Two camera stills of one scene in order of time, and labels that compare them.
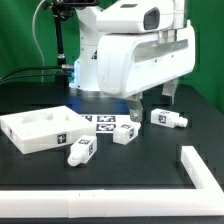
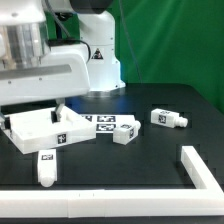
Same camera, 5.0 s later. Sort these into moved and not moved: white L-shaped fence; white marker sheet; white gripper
Moved: white gripper
Not moved: white marker sheet; white L-shaped fence
